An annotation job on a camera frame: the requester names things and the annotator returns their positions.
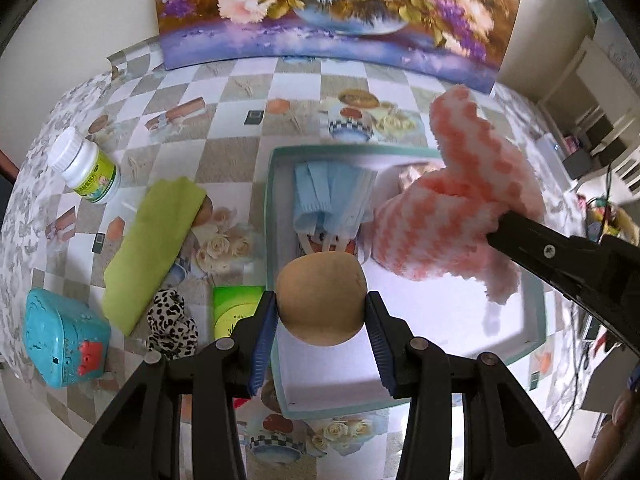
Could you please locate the leopard print scrunchie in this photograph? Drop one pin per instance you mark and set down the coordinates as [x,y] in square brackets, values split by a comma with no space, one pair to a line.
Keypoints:
[170,322]

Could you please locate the yellow-green cloth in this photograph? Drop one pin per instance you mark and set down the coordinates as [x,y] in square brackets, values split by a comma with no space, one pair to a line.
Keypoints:
[150,245]

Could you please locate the white and orange fabric item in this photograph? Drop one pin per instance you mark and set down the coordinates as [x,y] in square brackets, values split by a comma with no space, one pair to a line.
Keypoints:
[345,245]

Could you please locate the green tissue pack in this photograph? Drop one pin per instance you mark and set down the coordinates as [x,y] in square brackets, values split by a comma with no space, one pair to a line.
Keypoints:
[232,310]

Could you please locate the person's right hand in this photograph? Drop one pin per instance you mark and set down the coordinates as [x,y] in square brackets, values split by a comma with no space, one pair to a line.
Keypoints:
[617,435]

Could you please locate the pink and white fluffy cloth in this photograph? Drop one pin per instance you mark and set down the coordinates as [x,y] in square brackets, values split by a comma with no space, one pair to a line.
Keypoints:
[430,230]

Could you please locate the pile of small colourful items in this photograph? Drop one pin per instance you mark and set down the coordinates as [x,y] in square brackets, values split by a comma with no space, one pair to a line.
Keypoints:
[607,217]

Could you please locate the teal-edged white tray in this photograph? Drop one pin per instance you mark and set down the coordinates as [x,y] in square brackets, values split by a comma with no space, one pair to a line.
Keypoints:
[450,330]

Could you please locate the floral painting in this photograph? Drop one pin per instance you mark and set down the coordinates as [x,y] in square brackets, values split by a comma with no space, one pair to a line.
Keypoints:
[350,10]

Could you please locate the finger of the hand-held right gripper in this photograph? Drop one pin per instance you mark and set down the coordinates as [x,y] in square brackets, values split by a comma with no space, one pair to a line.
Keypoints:
[545,250]

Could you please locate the white wooden chair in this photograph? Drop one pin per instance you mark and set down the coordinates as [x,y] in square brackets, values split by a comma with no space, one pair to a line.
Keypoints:
[595,75]

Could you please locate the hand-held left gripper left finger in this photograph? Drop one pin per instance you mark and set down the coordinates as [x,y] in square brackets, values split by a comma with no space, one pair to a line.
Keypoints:
[262,345]

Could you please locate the white pill bottle green label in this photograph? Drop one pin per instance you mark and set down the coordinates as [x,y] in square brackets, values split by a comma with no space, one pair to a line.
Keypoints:
[85,165]

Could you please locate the blue face mask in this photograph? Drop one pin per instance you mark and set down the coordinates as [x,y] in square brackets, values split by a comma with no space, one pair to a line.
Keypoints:
[325,195]

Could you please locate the brown potato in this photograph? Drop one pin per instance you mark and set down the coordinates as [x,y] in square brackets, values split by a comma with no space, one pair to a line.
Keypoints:
[320,300]

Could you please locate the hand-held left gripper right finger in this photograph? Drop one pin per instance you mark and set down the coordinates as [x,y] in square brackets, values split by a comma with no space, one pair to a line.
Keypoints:
[381,347]

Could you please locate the teal plastic toy box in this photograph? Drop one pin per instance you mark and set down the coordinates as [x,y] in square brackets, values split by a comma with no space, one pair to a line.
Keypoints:
[55,330]

